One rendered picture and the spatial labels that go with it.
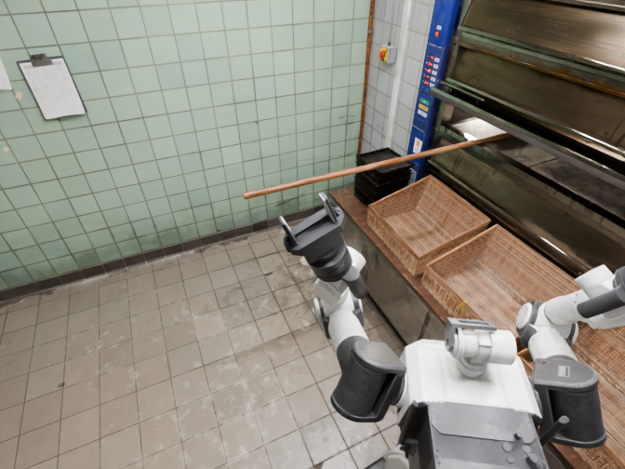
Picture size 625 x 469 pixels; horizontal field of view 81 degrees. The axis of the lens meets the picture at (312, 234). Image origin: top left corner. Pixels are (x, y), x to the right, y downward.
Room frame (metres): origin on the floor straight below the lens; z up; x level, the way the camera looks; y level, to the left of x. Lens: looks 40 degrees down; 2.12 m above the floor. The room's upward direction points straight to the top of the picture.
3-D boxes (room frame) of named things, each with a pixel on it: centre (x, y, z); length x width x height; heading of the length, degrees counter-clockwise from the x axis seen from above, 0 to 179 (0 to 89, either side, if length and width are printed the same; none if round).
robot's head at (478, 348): (0.42, -0.34, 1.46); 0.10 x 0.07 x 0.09; 84
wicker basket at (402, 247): (1.80, -0.69, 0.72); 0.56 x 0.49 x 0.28; 23
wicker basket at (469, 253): (1.26, -0.94, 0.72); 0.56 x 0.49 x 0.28; 26
